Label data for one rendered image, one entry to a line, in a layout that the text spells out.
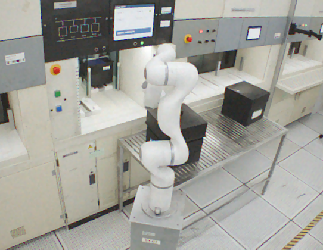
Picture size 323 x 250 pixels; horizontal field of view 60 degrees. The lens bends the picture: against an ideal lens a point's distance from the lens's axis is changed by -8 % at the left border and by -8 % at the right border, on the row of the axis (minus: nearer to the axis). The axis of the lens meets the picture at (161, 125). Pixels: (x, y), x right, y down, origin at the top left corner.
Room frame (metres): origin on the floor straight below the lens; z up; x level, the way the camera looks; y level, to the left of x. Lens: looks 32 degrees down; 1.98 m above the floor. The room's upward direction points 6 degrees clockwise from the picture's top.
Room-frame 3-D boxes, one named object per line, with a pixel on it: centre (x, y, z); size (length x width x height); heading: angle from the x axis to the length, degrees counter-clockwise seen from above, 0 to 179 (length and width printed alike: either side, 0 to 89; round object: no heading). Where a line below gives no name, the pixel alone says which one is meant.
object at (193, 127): (1.64, -0.09, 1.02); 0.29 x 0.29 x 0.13; 32
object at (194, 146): (1.64, -0.09, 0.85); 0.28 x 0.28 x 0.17; 32
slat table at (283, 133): (1.93, -0.39, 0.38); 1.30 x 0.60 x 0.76; 130
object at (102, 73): (2.33, 0.59, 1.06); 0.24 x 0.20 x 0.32; 130
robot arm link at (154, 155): (1.14, 0.00, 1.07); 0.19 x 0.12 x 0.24; 104
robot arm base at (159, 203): (1.15, -0.03, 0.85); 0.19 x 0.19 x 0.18
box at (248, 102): (2.29, -0.69, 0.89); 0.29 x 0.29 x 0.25; 44
